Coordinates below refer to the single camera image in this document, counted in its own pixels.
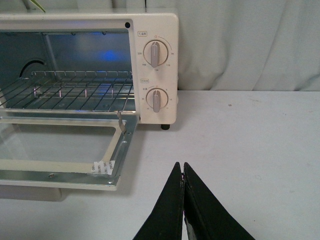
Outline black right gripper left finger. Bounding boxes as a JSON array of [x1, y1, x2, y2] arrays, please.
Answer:
[[134, 162, 185, 240]]

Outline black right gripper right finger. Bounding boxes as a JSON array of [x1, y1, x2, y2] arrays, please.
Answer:
[[183, 162, 254, 240]]

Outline glass oven door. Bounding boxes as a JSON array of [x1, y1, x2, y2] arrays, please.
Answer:
[[0, 112, 139, 191]]

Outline black oven foot right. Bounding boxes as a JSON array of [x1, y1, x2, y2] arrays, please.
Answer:
[[160, 124, 171, 130]]

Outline cream toaster oven body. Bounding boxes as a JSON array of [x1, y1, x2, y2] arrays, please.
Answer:
[[0, 10, 179, 125]]

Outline lower timer knob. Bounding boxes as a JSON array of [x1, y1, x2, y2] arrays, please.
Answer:
[[146, 88, 169, 113]]

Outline white curtain backdrop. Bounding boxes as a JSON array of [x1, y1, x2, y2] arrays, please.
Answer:
[[0, 0, 320, 91]]

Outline green plant leaf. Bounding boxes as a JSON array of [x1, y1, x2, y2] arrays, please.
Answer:
[[22, 0, 46, 13]]

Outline wire oven rack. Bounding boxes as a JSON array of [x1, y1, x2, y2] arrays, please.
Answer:
[[0, 70, 136, 113]]

